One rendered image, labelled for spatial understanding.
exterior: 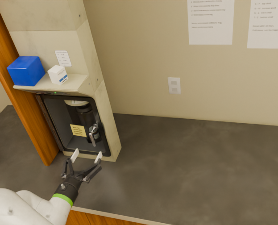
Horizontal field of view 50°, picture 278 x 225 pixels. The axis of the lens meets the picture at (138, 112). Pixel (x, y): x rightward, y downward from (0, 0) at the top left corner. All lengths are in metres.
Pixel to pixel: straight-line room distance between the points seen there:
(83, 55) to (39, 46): 0.20
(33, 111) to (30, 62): 0.35
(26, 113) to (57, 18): 0.55
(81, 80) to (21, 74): 0.25
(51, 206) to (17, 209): 0.47
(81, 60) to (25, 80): 0.25
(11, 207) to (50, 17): 0.73
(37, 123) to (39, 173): 0.30
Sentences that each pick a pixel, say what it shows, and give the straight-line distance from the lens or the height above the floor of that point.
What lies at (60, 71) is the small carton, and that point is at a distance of 1.28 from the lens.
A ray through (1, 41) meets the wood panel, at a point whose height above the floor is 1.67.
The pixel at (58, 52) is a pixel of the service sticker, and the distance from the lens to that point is 1.31.
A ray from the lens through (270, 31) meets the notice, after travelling 1.55.
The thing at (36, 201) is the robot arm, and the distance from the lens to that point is 1.27.
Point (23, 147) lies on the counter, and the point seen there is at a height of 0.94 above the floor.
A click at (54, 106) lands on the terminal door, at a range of 1.52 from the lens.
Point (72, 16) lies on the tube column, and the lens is 1.20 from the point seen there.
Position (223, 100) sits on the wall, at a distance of 1.77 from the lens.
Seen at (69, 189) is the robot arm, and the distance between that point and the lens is 1.31.
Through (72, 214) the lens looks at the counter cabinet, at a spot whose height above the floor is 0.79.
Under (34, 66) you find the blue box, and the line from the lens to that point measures 1.35.
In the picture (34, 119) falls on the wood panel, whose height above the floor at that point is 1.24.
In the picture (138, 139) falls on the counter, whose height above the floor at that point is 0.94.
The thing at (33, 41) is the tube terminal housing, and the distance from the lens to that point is 1.36.
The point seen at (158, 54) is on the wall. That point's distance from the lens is 1.65.
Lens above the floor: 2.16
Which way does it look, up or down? 39 degrees down
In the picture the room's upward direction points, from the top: 11 degrees counter-clockwise
